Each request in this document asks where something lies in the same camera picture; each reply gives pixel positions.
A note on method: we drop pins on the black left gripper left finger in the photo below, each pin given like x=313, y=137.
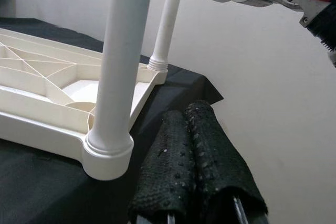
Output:
x=165, y=169

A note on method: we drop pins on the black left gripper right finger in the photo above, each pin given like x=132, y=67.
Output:
x=223, y=161

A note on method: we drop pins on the white plastic table leg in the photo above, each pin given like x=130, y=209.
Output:
x=123, y=51
x=168, y=24

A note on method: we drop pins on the black tablecloth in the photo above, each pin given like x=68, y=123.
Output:
x=39, y=195

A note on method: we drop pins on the white plastic table top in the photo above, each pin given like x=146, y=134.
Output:
x=26, y=103

